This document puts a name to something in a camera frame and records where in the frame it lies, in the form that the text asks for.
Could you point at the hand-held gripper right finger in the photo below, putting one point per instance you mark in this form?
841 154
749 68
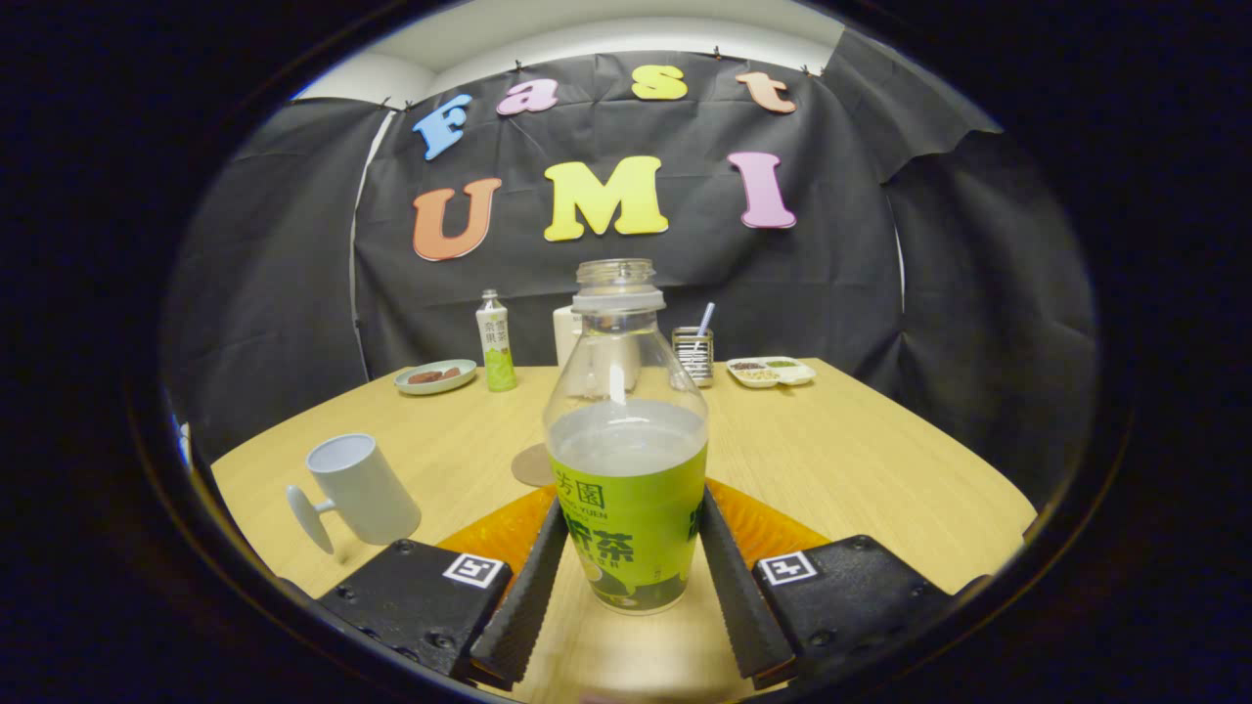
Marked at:
738 596

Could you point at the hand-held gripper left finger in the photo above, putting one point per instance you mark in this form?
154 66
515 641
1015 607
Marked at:
523 606

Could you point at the round brown coaster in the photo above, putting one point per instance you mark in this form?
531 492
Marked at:
533 466

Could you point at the clear juice bottle green label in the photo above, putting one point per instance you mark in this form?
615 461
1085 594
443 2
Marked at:
626 489

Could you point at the capped white green drink bottle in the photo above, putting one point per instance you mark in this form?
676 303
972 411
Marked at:
497 342

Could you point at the wooden table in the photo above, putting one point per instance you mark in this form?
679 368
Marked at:
831 460

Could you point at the white divided dish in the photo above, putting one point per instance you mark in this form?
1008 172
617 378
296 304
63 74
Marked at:
773 373

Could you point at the pale green plate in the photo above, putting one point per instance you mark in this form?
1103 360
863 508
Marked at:
435 384

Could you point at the white toaster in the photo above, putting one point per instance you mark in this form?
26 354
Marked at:
564 337

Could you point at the pale straw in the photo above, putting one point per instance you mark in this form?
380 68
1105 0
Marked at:
705 318

